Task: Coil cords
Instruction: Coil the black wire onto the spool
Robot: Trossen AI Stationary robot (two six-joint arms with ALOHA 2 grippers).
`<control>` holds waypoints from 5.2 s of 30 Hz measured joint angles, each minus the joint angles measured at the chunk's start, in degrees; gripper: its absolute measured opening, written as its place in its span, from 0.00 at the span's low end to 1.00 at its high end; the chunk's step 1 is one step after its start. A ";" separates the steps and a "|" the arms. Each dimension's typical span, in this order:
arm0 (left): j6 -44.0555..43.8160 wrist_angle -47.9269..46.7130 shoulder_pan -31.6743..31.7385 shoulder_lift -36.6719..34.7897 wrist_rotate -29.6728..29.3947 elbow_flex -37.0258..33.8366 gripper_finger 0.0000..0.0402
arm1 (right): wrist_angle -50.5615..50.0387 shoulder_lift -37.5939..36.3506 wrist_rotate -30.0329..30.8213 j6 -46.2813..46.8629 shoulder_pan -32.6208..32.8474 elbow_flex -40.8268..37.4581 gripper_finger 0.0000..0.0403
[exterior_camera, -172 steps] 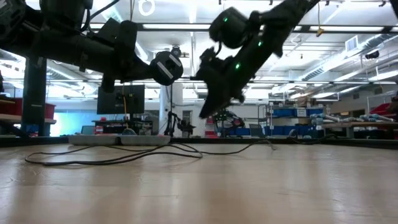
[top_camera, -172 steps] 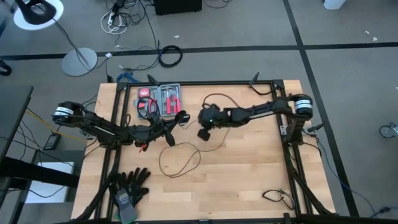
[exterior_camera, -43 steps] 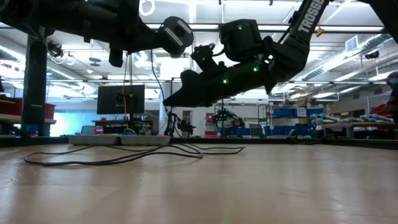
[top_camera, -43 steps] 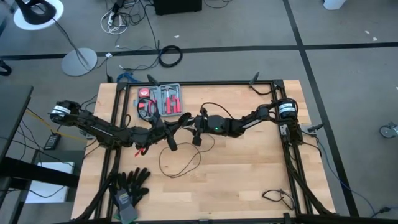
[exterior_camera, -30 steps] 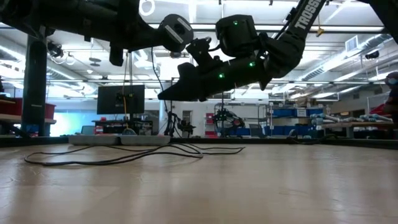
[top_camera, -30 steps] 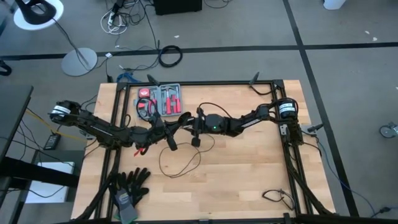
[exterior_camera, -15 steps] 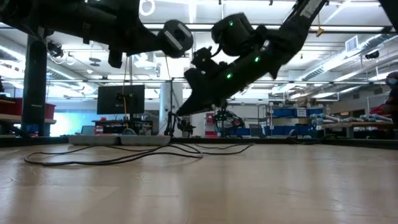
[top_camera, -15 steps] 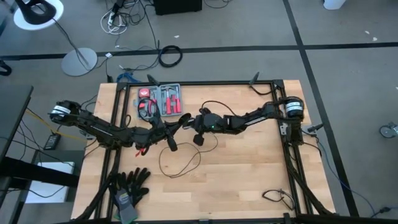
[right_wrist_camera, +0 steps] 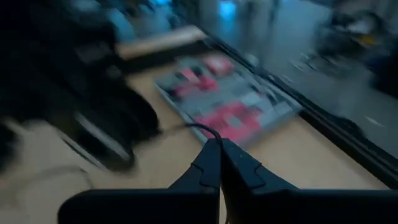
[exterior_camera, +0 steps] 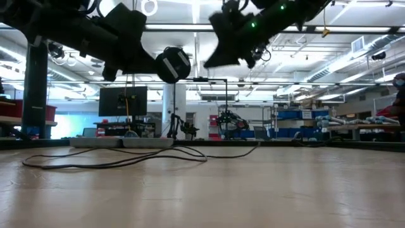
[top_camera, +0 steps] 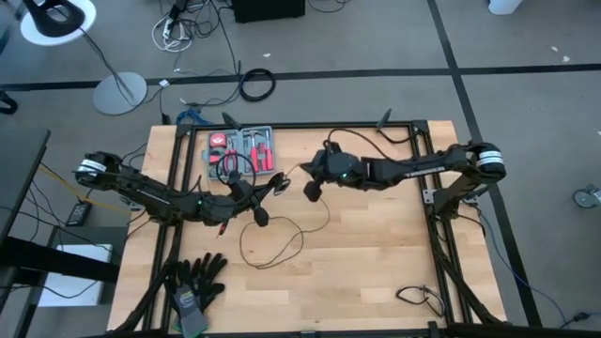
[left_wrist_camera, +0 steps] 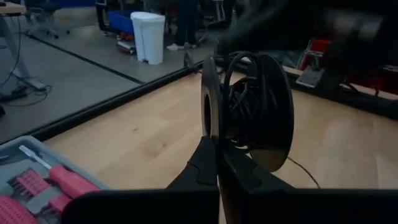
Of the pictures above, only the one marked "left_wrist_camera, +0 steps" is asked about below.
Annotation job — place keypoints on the white trash can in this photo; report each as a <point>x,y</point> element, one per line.
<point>149,37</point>

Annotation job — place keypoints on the dark office chair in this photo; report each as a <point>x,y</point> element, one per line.
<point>40,12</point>

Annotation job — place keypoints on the flat red white boxes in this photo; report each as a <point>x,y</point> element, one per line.
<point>127,45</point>

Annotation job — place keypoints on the grey plastic tool case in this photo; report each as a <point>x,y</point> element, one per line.
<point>18,161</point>

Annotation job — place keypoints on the pink bit holder set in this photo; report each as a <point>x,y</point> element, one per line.
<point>15,213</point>

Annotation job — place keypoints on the black aluminium table frame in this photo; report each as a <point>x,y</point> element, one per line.
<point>93,109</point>

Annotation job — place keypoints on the red storage bin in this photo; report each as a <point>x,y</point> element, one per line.
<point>320,46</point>

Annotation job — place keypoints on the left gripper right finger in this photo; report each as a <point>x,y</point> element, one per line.
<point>248,202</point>

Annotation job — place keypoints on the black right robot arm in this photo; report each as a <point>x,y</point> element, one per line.
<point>280,25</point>

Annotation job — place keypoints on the person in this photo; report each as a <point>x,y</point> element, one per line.
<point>186,21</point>

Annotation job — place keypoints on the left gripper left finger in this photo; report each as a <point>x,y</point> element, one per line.
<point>186,202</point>

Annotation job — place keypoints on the blue floor tote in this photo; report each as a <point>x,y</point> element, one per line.
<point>121,21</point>

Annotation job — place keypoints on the white desk leg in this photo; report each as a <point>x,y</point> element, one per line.
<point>14,53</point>

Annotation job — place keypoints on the grey metal bracket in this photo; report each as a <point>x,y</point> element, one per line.
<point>309,77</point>

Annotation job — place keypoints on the red bit holder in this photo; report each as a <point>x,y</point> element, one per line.
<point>29,183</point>
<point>60,203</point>

